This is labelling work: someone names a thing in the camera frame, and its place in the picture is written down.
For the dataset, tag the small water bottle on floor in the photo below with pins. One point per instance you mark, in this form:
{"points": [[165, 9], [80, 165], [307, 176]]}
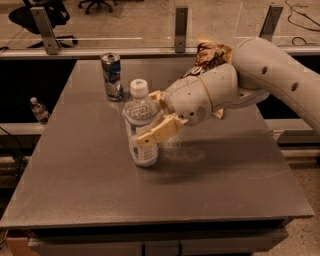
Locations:
{"points": [[40, 111]]}

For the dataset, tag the middle metal glass bracket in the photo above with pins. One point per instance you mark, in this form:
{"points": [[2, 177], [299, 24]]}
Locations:
{"points": [[181, 17]]}

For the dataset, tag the black office chair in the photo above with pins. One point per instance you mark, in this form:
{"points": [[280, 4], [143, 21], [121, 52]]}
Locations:
{"points": [[56, 11]]}

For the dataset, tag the left metal glass bracket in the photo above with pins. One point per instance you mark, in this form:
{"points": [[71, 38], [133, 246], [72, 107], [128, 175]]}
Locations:
{"points": [[52, 46]]}

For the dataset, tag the silver blue drink can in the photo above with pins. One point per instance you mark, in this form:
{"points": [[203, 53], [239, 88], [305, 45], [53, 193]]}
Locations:
{"points": [[111, 73]]}

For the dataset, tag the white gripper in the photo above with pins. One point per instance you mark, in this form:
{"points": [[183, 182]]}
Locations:
{"points": [[187, 98]]}

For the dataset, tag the clear blue-label plastic bottle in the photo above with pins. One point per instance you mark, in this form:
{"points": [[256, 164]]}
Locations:
{"points": [[139, 112]]}

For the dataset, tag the right metal glass bracket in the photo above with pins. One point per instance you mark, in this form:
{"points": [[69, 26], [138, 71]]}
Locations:
{"points": [[270, 22]]}

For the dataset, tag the metal glass bracket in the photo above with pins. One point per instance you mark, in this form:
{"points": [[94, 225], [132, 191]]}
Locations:
{"points": [[181, 17], [52, 46], [270, 22]]}

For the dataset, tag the glass barrier panel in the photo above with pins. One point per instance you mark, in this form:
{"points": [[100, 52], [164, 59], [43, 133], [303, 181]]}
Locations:
{"points": [[151, 23]]}

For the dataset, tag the brown chip bag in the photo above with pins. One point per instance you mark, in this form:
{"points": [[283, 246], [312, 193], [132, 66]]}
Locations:
{"points": [[210, 54]]}

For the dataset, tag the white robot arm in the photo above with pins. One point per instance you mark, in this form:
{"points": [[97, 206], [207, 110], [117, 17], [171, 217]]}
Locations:
{"points": [[258, 69]]}

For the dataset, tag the black chair base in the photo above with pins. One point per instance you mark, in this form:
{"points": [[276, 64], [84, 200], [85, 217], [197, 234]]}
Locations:
{"points": [[98, 3]]}

